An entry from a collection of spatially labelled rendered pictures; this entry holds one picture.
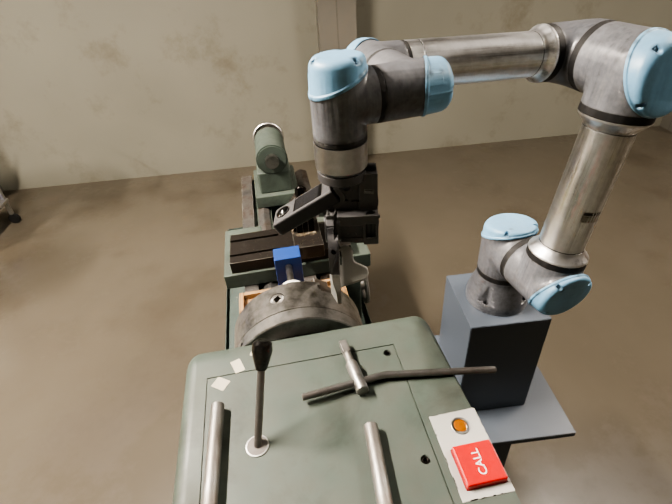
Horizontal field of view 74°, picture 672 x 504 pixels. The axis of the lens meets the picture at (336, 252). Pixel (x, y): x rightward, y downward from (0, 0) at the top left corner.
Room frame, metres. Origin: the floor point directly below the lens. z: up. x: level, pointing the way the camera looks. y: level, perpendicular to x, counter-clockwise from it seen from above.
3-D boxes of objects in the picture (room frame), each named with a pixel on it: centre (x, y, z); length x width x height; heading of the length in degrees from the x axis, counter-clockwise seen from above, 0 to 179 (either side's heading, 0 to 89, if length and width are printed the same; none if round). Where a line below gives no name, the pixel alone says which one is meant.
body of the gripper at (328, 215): (0.59, -0.02, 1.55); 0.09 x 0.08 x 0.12; 88
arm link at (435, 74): (0.63, -0.11, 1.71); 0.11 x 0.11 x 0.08; 16
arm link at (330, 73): (0.59, -0.02, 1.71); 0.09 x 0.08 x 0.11; 106
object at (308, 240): (1.33, 0.10, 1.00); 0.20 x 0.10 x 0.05; 8
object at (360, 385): (0.51, -0.01, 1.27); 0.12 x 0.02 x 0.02; 14
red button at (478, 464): (0.32, -0.18, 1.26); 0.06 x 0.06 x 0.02; 8
